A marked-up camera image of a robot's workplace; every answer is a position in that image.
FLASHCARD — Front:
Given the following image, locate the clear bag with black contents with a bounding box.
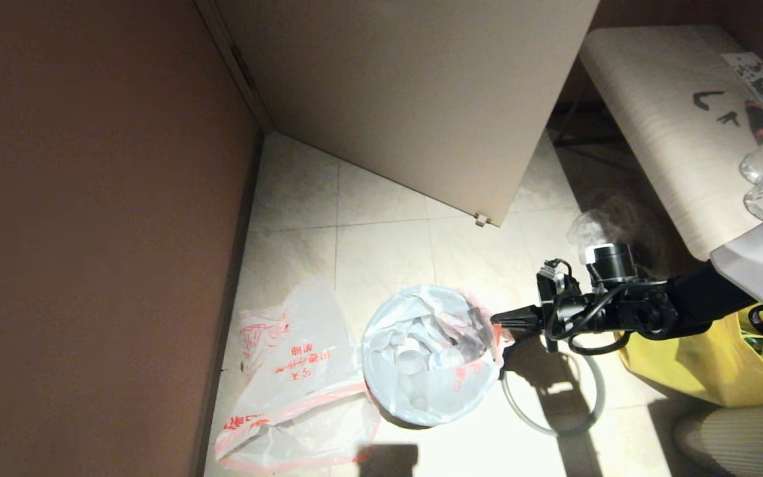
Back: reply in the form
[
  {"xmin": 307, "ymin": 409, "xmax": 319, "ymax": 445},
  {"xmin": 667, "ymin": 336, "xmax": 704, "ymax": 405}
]
[{"xmin": 567, "ymin": 211, "xmax": 627, "ymax": 256}]

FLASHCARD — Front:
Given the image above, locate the red black screwdriver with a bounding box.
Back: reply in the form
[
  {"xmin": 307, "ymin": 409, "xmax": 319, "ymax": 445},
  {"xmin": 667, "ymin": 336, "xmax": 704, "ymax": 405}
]
[{"xmin": 745, "ymin": 101, "xmax": 763, "ymax": 145}]

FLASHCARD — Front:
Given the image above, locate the beige door panel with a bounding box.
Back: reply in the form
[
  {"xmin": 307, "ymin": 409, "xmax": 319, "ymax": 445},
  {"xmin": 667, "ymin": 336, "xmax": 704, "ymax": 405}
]
[{"xmin": 213, "ymin": 0, "xmax": 599, "ymax": 228}]

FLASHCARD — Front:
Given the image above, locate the grey plastic bin ring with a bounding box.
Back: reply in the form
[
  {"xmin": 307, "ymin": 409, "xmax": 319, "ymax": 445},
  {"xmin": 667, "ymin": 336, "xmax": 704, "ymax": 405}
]
[{"xmin": 499, "ymin": 351, "xmax": 606, "ymax": 438}]

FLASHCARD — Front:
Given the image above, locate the printed paper leaflet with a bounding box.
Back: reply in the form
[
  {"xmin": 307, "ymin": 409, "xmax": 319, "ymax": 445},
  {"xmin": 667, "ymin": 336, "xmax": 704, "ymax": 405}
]
[{"xmin": 721, "ymin": 53, "xmax": 763, "ymax": 107}]

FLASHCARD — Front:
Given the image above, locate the light wood grain table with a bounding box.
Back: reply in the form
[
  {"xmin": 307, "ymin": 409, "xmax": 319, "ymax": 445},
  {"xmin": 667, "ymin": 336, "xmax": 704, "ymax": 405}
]
[{"xmin": 552, "ymin": 26, "xmax": 763, "ymax": 262}]

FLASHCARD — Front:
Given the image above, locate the black cylindrical wrist camera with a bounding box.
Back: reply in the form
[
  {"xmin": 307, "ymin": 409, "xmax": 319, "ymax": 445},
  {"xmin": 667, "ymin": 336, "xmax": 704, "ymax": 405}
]
[{"xmin": 580, "ymin": 243, "xmax": 640, "ymax": 289}]

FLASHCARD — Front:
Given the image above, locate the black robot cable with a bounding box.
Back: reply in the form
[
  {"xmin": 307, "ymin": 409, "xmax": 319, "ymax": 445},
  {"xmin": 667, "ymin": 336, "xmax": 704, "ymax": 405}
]
[{"xmin": 544, "ymin": 258, "xmax": 634, "ymax": 356}]

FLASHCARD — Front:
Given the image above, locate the yellow fabric tote bag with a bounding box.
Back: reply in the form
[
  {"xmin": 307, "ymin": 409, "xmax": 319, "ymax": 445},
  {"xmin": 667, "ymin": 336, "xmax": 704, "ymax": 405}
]
[{"xmin": 619, "ymin": 306, "xmax": 763, "ymax": 407}]

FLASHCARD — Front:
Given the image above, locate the clear bottle blue label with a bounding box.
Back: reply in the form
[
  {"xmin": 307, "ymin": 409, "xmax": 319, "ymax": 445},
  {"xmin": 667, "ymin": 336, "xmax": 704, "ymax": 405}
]
[{"xmin": 428, "ymin": 348, "xmax": 468, "ymax": 370}]

